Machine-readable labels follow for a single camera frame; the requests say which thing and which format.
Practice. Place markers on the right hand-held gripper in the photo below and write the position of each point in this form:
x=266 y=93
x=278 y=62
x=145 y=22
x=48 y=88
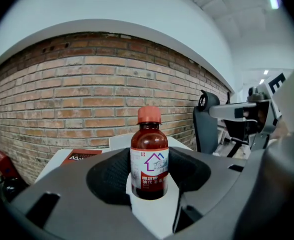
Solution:
x=267 y=109

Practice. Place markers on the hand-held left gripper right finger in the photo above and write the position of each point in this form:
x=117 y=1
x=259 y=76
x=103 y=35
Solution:
x=207 y=184

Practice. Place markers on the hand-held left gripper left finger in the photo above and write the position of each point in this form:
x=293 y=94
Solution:
x=81 y=199

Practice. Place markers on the brown bottle with orange cap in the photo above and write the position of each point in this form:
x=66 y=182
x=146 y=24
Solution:
x=149 y=159

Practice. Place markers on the red box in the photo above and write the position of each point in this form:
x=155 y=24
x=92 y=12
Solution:
x=4 y=162

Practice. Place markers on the black office chair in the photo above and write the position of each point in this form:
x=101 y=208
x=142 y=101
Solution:
x=207 y=129

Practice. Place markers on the red book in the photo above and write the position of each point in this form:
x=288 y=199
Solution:
x=82 y=156

